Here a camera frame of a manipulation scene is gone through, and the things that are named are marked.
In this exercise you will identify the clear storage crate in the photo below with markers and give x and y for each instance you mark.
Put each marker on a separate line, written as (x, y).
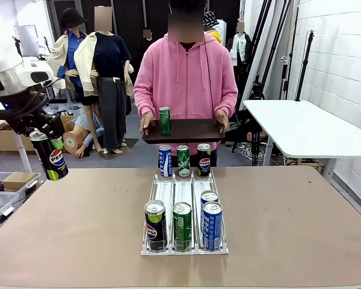
(69, 109)

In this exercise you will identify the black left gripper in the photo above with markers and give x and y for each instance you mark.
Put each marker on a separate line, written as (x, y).
(39, 125)

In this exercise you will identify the dark brown serving tray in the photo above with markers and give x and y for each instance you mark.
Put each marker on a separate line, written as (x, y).
(192, 129)

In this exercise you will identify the mannequin white black jacket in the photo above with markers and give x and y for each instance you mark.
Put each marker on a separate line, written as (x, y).
(240, 48)

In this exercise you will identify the mannequin navy top grey trousers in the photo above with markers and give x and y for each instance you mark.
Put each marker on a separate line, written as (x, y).
(111, 90)

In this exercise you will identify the black Pepsi can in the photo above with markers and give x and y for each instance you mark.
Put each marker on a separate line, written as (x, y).
(204, 161)
(52, 159)
(156, 228)

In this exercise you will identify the cardboard box with wood slats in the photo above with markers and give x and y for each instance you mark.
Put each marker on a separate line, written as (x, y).
(6, 141)

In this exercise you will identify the person's right forearm pink sleeve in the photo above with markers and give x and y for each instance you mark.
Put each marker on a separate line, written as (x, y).
(143, 103)

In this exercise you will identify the person's left hand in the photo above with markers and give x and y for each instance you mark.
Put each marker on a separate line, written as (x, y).
(224, 120)

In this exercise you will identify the green Chilsung cider can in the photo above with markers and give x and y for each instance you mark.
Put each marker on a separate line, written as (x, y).
(183, 161)
(182, 228)
(165, 122)

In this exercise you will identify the person in pink hoodie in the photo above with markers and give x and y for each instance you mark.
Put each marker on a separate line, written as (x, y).
(186, 78)

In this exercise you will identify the black stand pole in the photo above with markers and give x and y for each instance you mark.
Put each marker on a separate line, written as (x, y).
(304, 69)

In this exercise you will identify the black mesh partition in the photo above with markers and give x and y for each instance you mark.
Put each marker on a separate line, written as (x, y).
(129, 24)

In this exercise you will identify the mannequin yellow hoodie patterned hat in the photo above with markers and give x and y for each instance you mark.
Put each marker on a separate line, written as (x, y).
(214, 27)

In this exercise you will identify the dark mannequin base plate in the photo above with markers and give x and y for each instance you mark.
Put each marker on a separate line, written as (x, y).
(120, 150)

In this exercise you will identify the leaning black poles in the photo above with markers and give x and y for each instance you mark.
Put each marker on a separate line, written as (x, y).
(270, 45)

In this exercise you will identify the black tripod with camera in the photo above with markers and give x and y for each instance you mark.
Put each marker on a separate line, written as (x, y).
(256, 90)

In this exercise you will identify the black bucket hat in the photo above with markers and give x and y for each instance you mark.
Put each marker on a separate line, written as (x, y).
(72, 19)

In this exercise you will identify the white height-adjustable table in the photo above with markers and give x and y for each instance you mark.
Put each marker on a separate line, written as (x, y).
(301, 129)
(22, 153)

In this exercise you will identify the blue Pocari Sweat can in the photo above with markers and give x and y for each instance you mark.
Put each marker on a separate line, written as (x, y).
(165, 161)
(209, 195)
(212, 228)

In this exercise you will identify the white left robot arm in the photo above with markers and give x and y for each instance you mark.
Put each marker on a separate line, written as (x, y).
(0, 45)

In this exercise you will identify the small brown cardboard box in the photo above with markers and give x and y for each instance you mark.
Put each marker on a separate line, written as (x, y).
(19, 180)

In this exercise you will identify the background person in black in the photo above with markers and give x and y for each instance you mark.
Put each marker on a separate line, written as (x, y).
(147, 34)

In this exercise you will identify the white plastic can dispenser rack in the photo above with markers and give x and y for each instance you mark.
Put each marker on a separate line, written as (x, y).
(183, 183)

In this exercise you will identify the person's right hand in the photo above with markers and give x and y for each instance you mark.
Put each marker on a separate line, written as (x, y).
(146, 123)

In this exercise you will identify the person's left forearm pink sleeve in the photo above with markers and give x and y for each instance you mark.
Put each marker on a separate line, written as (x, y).
(228, 100)

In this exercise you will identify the white board panel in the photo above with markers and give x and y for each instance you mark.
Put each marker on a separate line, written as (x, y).
(28, 37)

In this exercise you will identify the lying mannequin torso light blue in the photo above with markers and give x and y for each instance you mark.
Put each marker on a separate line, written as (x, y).
(84, 132)

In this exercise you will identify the mannequin blue shirt beige jacket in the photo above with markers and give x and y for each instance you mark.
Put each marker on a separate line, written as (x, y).
(61, 57)

